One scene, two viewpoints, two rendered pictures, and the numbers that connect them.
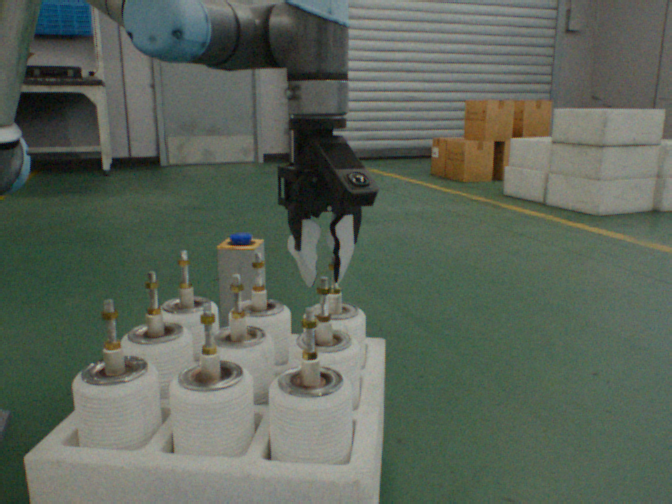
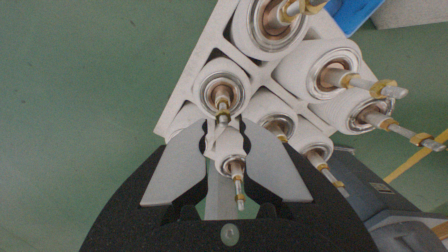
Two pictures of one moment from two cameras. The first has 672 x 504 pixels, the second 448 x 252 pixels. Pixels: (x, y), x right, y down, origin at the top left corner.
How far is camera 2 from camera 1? 0.68 m
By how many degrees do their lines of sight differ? 50
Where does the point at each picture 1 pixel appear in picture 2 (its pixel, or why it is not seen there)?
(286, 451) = not seen: hidden behind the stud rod
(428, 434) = (152, 94)
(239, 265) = (226, 215)
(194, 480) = (334, 29)
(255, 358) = (273, 104)
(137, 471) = not seen: hidden behind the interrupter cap
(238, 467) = (319, 14)
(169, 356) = (312, 133)
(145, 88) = not seen: outside the picture
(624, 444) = (31, 30)
